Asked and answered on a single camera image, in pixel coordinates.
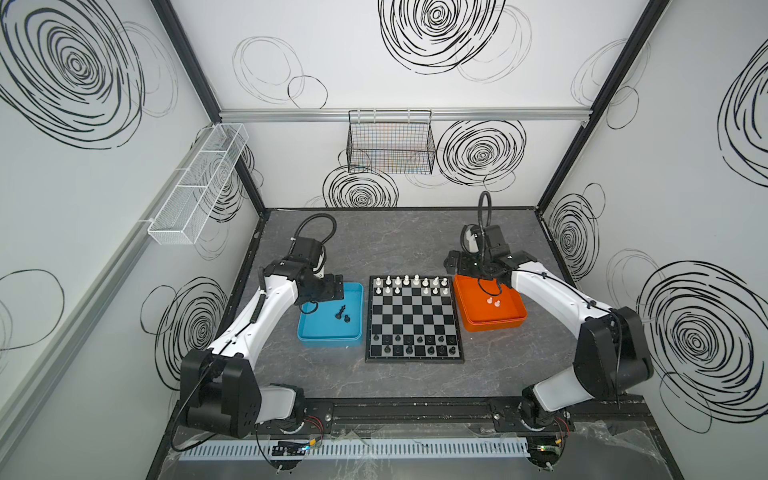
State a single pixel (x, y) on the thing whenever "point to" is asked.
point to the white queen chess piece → (416, 281)
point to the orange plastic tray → (481, 312)
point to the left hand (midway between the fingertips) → (331, 291)
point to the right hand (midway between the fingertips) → (452, 264)
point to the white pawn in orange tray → (496, 304)
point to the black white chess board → (412, 319)
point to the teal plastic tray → (335, 322)
